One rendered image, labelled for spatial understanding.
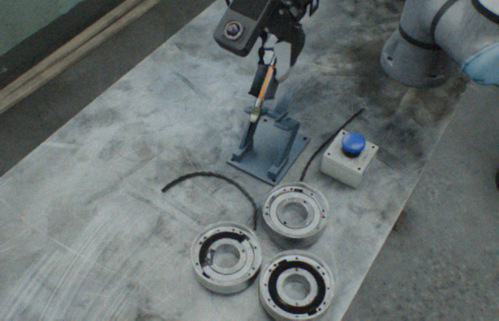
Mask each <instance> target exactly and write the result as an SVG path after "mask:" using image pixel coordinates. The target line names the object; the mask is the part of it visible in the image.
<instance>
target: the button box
mask: <svg viewBox="0 0 499 321"><path fill-rule="evenodd" d="M345 134H347V132H345V130H343V129H342V130H341V131H340V133H339V134H338V136H337V137H336V138H335V140H334V142H333V143H332V144H331V145H330V146H329V148H328V149H327V151H326V152H325V154H324V157H323V161H321V166H320V171H321V172H323V173H325V174H327V175H330V176H331V177H333V178H334V179H336V180H338V181H339V182H341V183H343V184H345V185H347V186H350V187H352V188H354V189H357V188H358V186H359V184H360V183H361V181H362V180H363V177H364V176H365V174H366V173H367V172H368V170H369V168H370V166H371V165H372V163H373V160H374V158H375V154H376V152H377V148H378V146H375V145H373V144H372V143H369V142H367V141H366V145H365V148H364V149H363V150H362V151H360V152H358V153H353V152H350V151H347V150H345V149H344V148H343V147H342V144H341V141H342V137H343V136H344V135H345Z"/></svg>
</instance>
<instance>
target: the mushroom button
mask: <svg viewBox="0 0 499 321"><path fill-rule="evenodd" d="M341 144H342V147H343V148H344V149H345V150H347V151H350V152H353V153H358V152H360V151H362V150H363V149H364V148H365V145H366V141H365V139H364V138H363V136H361V135H360V134H359V133H355V132H350V133H347V134H345V135H344V136H343V137H342V141H341Z"/></svg>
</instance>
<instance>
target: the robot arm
mask: <svg viewBox="0 0 499 321"><path fill-rule="evenodd" d="M319 1H320V0H317V2H316V3H315V4H313V0H232V2H231V4H229V6H228V8H227V9H226V11H225V13H224V15H223V16H222V18H221V20H220V22H219V23H218V25H217V27H216V28H215V30H214V33H213V37H214V39H215V41H216V42H217V44H218V45H219V47H220V48H223V49H225V50H226V51H230V52H232V53H234V54H236V55H238V56H241V57H246V56H247V55H248V56H249V58H250V61H251V62H252V63H253V66H255V68H256V69H258V66H259V64H264V55H265V50H264V47H265V45H266V44H267V42H268V40H269V39H270V37H271V35H274V36H275V37H276V39H278V40H277V41H276V42H275V43H274V53H275V55H276V57H277V62H276V64H275V68H276V73H275V76H274V78H275V79H276V80H277V81H278V82H279V83H283V82H284V81H285V80H286V79H287V78H288V77H289V75H290V74H291V72H292V70H293V69H294V67H295V65H296V60H297V58H298V56H299V54H300V52H301V50H303V49H304V46H305V43H306V34H305V32H303V30H302V24H301V23H300V22H299V21H300V20H301V19H302V18H303V17H304V16H305V14H306V12H307V11H306V7H308V5H309V4H310V15H309V16H310V17H311V16H312V15H313V14H314V13H315V12H316V11H317V10H318V8H319ZM380 63H381V66H382V68H383V70H384V71H385V72H386V73H387V75H389V76H390V77H391V78H392V79H394V80H396V81H397V82H399V83H401V84H404V85H406V86H410V87H415V88H422V89H427V88H434V87H438V86H441V85H443V84H445V83H446V82H447V81H448V80H449V79H450V78H451V75H452V73H453V71H454V69H455V63H456V64H457V65H458V66H459V67H460V68H461V70H462V72H463V73H465V74H467V75H468V76H469V77H470V78H471V79H472V80H473V81H474V82H476V83H478V84H482V86H490V85H494V84H498V83H499V0H406V1H405V6H404V9H403V11H402V16H401V19H400V21H399V24H398V27H397V29H396V30H395V31H394V33H393V34H392V35H391V36H390V37H389V39H388V40H387V43H386V44H385V45H384V47H383V50H382V53H381V56H380Z"/></svg>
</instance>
